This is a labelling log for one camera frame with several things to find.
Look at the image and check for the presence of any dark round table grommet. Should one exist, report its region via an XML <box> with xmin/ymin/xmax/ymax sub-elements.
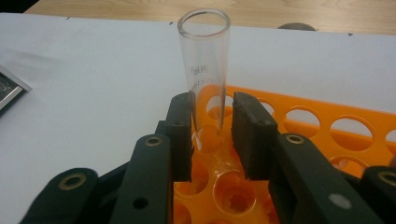
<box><xmin>276</xmin><ymin>21</ymin><xmax>318</xmax><ymax>32</ymax></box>

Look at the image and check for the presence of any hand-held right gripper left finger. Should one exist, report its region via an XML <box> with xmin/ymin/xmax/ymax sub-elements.
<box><xmin>108</xmin><ymin>91</ymin><xmax>197</xmax><ymax>224</ymax></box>

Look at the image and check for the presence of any white table sheet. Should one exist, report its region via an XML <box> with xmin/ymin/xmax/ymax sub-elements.
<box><xmin>0</xmin><ymin>12</ymin><xmax>396</xmax><ymax>224</ymax></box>

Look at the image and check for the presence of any orange plastic test tube rack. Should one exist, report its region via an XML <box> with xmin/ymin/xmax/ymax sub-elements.
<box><xmin>172</xmin><ymin>85</ymin><xmax>396</xmax><ymax>224</ymax></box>

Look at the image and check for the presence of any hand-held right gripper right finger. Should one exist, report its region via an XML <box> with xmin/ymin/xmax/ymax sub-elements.
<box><xmin>232</xmin><ymin>91</ymin><xmax>385</xmax><ymax>224</ymax></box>

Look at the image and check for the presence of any clear glass test tube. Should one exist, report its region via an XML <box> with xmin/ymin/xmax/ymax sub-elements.
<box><xmin>177</xmin><ymin>7</ymin><xmax>232</xmax><ymax>153</ymax></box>

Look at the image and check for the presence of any metal test tube rack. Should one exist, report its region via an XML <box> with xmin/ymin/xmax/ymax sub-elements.
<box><xmin>0</xmin><ymin>64</ymin><xmax>33</xmax><ymax>116</ymax></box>

